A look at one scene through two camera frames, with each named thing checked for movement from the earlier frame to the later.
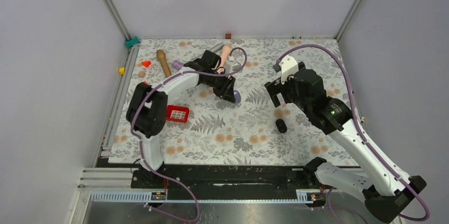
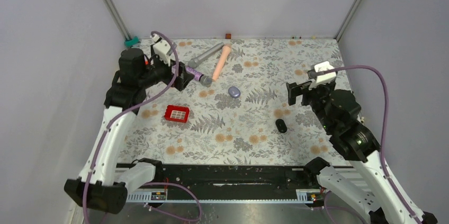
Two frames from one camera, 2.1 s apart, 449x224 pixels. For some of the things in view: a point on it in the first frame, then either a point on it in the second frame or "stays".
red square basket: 177,113 stays
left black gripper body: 219,84 to 179,82
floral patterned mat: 203,127 stays
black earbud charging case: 281,125 stays
